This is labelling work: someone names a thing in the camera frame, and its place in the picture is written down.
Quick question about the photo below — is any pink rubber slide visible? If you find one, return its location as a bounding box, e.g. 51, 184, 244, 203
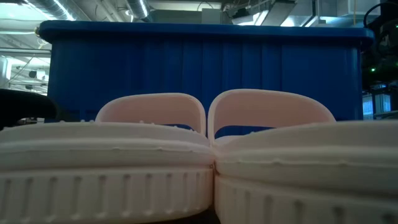
206, 88, 398, 224
0, 92, 216, 224

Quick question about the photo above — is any blue plastic bin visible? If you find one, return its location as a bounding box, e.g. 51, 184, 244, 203
37, 20, 376, 139

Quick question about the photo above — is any silver ventilation duct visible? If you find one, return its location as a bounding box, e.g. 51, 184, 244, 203
26, 0, 77, 22
126, 0, 154, 22

